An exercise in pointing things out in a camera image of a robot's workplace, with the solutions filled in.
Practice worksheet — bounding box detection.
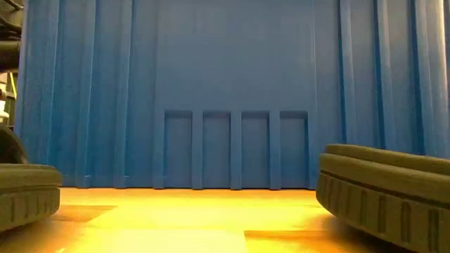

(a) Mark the blue plastic bin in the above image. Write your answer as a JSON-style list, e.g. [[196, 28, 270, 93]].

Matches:
[[13, 0, 450, 191]]

